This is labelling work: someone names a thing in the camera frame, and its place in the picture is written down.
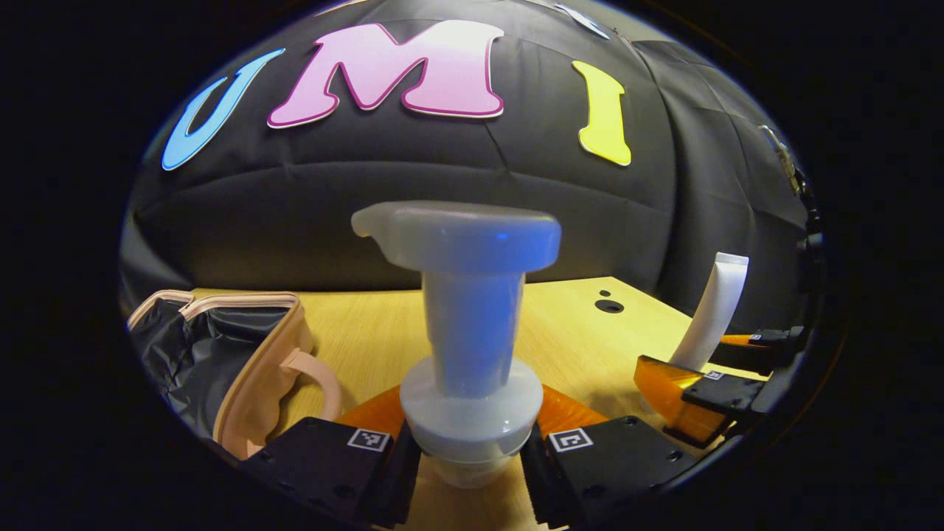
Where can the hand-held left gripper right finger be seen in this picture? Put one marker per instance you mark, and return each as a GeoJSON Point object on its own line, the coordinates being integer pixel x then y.
{"type": "Point", "coordinates": [619, 464]}

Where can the black backdrop cloth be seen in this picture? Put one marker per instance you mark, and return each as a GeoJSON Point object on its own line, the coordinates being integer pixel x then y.
{"type": "Point", "coordinates": [442, 162]}

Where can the pink suitcase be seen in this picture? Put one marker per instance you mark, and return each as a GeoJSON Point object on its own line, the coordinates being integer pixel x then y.
{"type": "Point", "coordinates": [258, 383]}

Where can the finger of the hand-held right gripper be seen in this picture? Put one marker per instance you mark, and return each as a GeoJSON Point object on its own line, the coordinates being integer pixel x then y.
{"type": "Point", "coordinates": [767, 350]}
{"type": "Point", "coordinates": [726, 394]}

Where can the white pump bottle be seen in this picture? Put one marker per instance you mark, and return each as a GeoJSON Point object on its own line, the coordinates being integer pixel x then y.
{"type": "Point", "coordinates": [472, 332]}

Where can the white squeeze tube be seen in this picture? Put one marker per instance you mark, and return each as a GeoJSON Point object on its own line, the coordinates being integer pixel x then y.
{"type": "Point", "coordinates": [714, 310]}

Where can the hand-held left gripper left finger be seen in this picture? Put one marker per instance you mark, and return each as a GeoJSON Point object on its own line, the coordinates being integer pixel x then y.
{"type": "Point", "coordinates": [324, 461]}

